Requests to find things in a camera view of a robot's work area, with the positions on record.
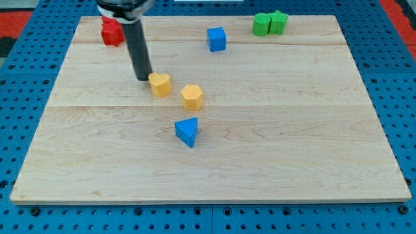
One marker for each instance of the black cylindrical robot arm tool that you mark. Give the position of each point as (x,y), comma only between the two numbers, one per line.
(138,52)

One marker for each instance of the blue triangle block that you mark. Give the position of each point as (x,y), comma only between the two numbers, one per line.
(187,130)

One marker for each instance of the yellow hexagon block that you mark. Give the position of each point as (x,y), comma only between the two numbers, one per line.
(192,97)

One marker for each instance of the yellow heart block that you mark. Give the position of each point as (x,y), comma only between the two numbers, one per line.
(160,84)

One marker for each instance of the blue cube block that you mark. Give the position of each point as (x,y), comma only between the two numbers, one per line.
(216,39)

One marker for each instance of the green cylinder block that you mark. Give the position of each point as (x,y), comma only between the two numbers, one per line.
(261,24)

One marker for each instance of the green star block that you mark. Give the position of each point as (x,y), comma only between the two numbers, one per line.
(278,21)

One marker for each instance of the red block behind star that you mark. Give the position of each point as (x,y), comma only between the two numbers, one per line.
(107,20)

